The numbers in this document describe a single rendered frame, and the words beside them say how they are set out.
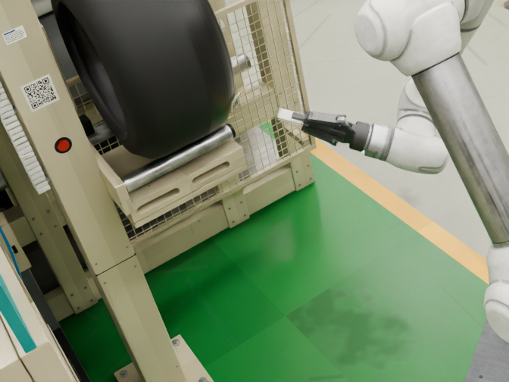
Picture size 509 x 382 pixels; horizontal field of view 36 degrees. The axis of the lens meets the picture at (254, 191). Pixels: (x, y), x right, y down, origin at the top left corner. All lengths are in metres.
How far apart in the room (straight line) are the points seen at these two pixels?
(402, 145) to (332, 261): 1.08
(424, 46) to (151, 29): 0.67
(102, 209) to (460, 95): 1.08
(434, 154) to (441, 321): 0.90
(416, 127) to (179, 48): 0.63
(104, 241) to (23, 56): 0.61
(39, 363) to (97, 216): 0.97
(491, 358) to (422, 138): 0.56
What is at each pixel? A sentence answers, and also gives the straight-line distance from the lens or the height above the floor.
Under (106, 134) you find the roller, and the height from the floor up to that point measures 0.90.
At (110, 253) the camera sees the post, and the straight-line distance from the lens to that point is 2.30.
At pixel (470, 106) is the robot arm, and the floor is 1.25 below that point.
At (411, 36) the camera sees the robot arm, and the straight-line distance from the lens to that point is 1.50.
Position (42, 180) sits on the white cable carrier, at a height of 0.99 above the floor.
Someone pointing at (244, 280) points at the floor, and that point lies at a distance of 3.03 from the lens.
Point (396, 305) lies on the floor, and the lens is 2.84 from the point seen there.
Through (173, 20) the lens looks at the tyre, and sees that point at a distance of 1.88.
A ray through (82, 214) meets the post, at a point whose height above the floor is 0.84.
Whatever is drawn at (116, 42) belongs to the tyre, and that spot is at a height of 1.33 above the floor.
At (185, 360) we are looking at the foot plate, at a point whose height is 0.01.
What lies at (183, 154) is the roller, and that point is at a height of 0.91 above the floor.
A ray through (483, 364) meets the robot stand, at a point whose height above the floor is 0.65.
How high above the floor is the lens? 2.15
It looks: 39 degrees down
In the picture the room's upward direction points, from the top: 15 degrees counter-clockwise
